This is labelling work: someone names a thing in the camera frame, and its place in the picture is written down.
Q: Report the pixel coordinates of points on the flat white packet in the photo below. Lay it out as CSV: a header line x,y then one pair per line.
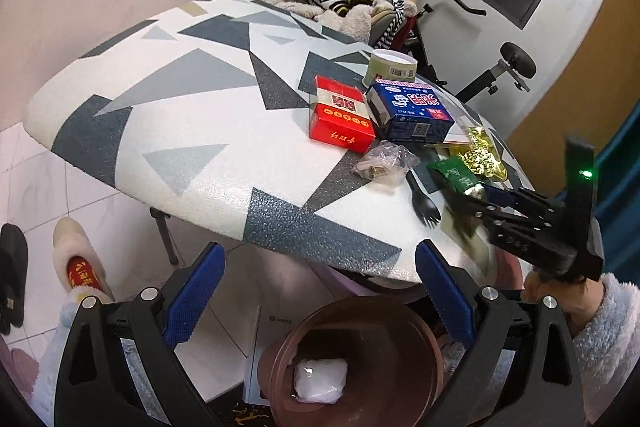
x,y
457,138

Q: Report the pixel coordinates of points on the black slipper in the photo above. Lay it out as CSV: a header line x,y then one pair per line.
x,y
12,267

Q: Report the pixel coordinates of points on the blue cardboard box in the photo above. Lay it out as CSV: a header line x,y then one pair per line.
x,y
415,107

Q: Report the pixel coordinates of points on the red cloth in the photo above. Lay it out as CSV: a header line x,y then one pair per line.
x,y
407,32

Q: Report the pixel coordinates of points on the white plastic bag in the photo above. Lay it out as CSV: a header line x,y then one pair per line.
x,y
320,379

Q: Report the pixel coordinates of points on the black folding table frame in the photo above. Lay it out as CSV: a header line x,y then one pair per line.
x,y
165,237

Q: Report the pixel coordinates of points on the black exercise bike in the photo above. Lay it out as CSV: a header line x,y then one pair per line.
x,y
517,57

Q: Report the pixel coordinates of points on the person's right forearm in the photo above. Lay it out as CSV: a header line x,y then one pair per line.
x,y
610,337

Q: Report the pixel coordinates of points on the person's right hand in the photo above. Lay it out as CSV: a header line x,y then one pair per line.
x,y
580,302

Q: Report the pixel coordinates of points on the beige fluffy slipper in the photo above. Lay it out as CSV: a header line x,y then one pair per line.
x,y
75,252

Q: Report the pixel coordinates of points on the person's left leg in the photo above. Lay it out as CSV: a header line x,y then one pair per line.
x,y
50,357

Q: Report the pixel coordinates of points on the gold foil packet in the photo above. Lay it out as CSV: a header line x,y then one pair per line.
x,y
482,154

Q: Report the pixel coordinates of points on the brown trash bin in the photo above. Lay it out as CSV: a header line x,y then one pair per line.
x,y
380,357

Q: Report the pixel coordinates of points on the clear plastic bag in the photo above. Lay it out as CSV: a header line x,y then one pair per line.
x,y
382,164

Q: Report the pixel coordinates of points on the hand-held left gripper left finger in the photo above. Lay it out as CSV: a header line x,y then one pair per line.
x,y
195,292

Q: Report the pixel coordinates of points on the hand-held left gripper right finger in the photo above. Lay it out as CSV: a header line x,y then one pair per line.
x,y
440,287

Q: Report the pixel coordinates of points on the dark teal cloth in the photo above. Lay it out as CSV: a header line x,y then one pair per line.
x,y
625,207

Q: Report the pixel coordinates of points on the wooden door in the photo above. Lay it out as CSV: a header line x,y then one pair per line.
x,y
600,82

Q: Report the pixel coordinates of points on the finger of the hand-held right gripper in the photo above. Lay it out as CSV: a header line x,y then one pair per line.
x,y
472,212
500,197

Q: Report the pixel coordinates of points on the white cardboard box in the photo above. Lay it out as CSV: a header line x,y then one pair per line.
x,y
260,337

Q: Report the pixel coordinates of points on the green foil packet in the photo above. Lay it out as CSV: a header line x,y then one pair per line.
x,y
452,172

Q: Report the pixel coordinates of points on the red cardboard box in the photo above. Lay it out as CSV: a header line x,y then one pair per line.
x,y
340,117

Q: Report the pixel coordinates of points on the green paper cup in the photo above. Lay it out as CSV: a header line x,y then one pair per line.
x,y
387,69

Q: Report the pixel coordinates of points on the black plastic spork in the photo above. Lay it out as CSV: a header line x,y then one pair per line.
x,y
417,199

